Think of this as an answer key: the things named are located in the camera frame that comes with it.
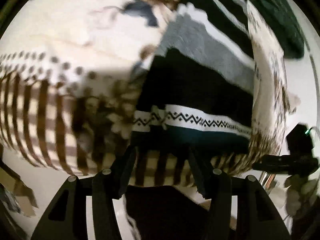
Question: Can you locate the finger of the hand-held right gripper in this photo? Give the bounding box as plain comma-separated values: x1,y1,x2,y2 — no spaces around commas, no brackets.
252,155,290,174

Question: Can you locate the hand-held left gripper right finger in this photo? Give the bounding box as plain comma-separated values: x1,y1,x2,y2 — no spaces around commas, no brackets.
188,149,292,240

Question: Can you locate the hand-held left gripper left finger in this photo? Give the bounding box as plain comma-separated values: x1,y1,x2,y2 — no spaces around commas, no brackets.
30,146,138,240

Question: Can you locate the striped knit sweater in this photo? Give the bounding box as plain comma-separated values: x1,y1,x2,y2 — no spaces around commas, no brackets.
131,0,257,155

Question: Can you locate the person's right hand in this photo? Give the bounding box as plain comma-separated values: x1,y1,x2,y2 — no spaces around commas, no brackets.
285,175,319,217

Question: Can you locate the white bed headboard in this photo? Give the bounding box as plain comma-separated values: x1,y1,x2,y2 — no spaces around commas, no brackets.
285,37,320,140

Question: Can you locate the brown cardboard piece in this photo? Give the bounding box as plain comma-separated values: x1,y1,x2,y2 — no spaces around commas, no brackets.
0,165,39,217

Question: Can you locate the dark green folded blanket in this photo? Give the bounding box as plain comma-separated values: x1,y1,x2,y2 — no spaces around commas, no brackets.
247,0,307,60

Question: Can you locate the floral bed sheet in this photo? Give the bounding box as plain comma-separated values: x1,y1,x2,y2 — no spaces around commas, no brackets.
0,0,300,188

